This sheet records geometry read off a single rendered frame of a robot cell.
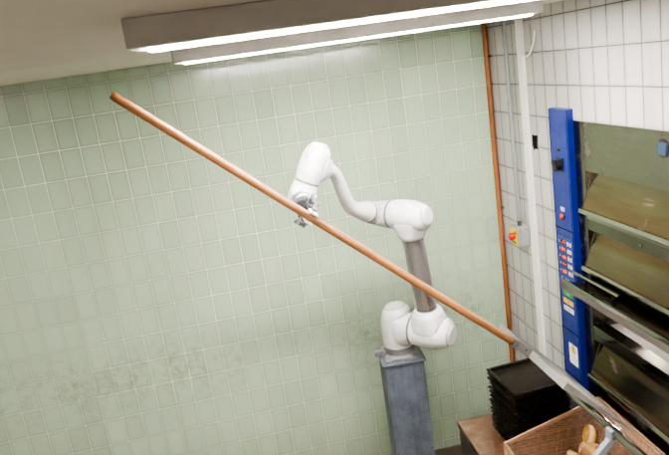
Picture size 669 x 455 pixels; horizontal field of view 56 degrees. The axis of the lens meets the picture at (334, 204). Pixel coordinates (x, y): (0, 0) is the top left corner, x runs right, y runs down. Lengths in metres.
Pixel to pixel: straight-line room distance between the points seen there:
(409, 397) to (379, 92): 1.59
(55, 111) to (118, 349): 1.30
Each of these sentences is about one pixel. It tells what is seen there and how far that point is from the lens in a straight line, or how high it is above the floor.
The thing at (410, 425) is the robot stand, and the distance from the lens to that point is 3.39.
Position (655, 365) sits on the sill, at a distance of 2.78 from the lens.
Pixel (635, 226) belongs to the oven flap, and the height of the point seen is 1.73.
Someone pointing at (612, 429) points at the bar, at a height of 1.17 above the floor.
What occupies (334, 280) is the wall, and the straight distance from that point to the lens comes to 3.55.
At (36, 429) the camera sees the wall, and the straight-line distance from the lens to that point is 3.95.
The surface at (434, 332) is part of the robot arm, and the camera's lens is 3.04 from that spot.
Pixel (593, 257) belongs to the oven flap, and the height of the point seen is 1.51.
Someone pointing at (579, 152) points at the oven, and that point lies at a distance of 2.89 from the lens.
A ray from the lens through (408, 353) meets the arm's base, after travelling 3.24.
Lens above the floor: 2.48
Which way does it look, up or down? 13 degrees down
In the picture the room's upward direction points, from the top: 8 degrees counter-clockwise
